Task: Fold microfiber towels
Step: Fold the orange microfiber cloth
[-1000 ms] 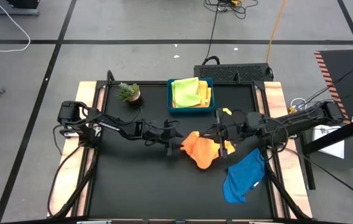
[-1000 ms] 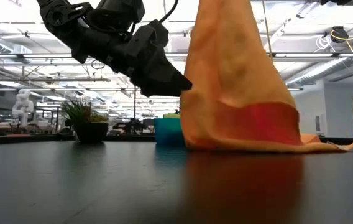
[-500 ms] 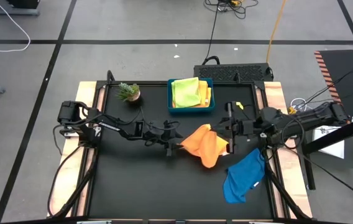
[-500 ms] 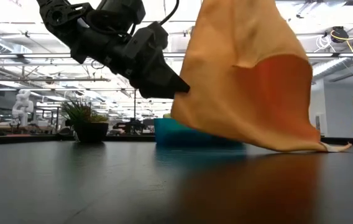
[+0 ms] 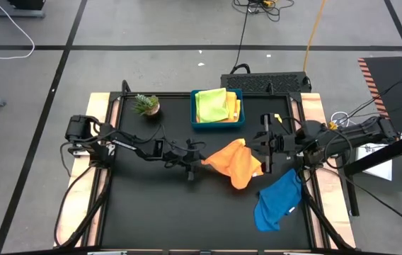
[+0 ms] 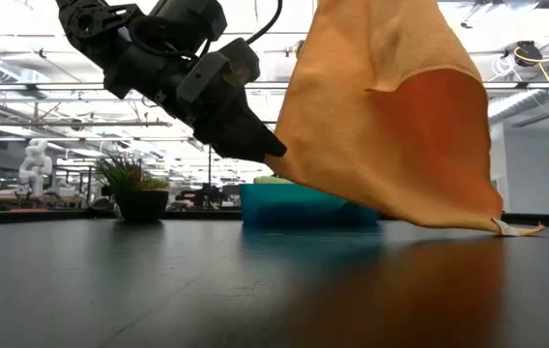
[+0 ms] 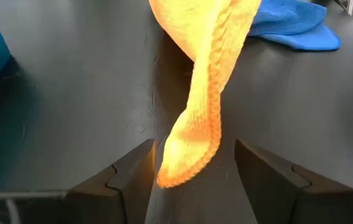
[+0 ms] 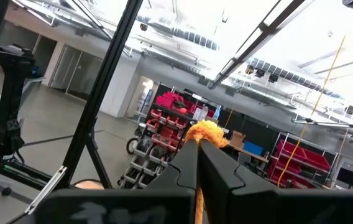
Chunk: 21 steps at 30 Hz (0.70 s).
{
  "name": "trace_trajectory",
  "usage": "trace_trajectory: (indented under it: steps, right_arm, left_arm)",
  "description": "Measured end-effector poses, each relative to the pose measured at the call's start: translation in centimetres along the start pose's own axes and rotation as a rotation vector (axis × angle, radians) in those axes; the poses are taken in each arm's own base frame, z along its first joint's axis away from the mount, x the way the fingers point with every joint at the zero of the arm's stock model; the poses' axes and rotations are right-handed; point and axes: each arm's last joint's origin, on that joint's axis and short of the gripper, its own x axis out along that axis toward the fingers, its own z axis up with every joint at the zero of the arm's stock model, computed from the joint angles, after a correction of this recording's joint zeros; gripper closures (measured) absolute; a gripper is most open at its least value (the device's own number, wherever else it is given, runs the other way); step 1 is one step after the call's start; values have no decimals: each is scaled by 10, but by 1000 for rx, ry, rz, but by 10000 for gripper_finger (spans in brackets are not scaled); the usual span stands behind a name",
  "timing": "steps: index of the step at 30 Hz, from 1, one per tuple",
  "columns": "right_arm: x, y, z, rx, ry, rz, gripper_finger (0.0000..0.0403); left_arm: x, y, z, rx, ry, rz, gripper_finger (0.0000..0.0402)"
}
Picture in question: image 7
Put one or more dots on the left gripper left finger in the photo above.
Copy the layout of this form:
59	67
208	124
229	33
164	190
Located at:
117	193

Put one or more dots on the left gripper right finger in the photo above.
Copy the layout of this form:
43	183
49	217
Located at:
288	199

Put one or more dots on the orange microfiber towel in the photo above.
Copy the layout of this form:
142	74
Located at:
204	62

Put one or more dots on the blue microfiber towel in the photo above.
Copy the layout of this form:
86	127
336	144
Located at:
294	31

